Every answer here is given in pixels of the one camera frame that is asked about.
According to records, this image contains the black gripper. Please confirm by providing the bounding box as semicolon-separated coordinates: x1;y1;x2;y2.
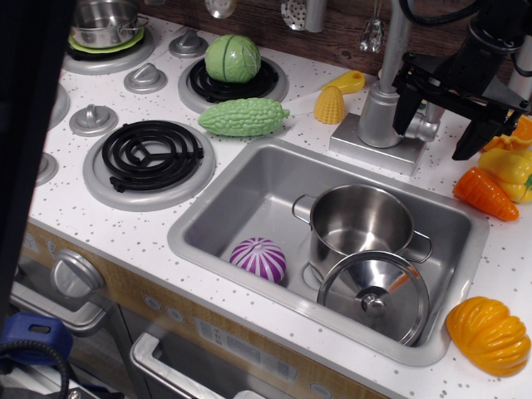
392;52;525;160

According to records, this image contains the silver faucet lever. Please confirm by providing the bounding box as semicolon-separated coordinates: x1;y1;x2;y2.
405;100;445;142

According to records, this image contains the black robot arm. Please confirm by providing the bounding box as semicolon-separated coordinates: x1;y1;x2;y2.
393;1;531;160

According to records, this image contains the orange toy carrot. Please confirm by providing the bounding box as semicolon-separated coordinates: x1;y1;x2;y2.
453;167;520;221

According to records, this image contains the silver toy faucet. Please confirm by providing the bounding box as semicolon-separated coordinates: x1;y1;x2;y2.
329;1;428;175

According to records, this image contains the orange toy half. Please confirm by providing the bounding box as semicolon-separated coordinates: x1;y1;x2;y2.
482;116;532;151

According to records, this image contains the yellow toy bell pepper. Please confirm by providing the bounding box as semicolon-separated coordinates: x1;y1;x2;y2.
478;148;531;203

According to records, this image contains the yellow toy banana piece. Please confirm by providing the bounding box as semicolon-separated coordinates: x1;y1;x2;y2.
322;70;366;94

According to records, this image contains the hanging clear utensil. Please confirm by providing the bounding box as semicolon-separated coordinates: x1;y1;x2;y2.
359;1;385;54

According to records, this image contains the yellow toy corn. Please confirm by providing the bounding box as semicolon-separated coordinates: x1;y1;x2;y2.
313;86;346;125

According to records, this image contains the steel pot in sink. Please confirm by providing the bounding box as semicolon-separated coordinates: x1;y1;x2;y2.
291;184;433;282

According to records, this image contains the grey hanging cylinder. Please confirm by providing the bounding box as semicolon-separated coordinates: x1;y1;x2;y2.
304;0;327;33

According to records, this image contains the hanging slotted spoon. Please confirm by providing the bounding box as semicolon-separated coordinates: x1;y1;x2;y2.
280;0;307;32

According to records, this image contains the steel pot lid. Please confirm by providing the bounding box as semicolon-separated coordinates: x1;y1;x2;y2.
317;250;430;346

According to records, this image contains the green toy bitter gourd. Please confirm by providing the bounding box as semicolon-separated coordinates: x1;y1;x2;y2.
198;98;290;137

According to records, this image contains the orange toy pumpkin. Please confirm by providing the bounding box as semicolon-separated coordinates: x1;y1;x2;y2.
446;297;531;377

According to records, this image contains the green toy cabbage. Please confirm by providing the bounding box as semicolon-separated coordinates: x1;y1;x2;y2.
204;34;262;83

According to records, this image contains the purple striped toy onion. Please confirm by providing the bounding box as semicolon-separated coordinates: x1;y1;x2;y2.
229;237;287;283

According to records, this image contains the hanging clear spoon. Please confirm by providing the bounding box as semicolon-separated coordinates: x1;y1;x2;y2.
204;0;237;19

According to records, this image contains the back black stove burner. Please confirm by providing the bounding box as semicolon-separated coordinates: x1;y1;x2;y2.
187;58;288;104

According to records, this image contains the black stove burner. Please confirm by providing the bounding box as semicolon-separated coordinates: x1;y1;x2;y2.
101;121;205;193
187;58;288;104

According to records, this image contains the grey stove knob back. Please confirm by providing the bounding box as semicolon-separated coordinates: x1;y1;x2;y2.
169;29;208;58

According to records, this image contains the grey stove knob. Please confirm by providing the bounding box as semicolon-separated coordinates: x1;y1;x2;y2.
124;63;168;95
169;29;208;58
69;104;118;137

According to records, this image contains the grey stove knob middle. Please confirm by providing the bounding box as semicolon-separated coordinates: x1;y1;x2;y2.
124;63;168;95

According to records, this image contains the front black stove burner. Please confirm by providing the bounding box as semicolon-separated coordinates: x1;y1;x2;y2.
101;121;205;193

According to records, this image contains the grey stove knob front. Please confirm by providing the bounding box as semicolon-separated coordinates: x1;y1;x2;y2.
69;104;118;137

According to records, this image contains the steel pot on stove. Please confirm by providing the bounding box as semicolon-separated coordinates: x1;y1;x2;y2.
71;0;150;29

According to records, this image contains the green plate under pot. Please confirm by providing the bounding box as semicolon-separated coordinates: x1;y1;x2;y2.
68;27;145;54

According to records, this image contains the grey oven dial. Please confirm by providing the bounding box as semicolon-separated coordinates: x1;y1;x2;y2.
50;249;106;298

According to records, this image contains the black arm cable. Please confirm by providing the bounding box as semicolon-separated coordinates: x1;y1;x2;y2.
397;0;487;26

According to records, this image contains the silver oven door handle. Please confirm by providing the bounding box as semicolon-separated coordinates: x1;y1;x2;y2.
129;332;232;398

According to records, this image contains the dark foreground post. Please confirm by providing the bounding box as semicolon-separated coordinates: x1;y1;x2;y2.
1;1;76;318

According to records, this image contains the blue clamp with cable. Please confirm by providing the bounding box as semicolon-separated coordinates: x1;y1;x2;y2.
1;313;73;398

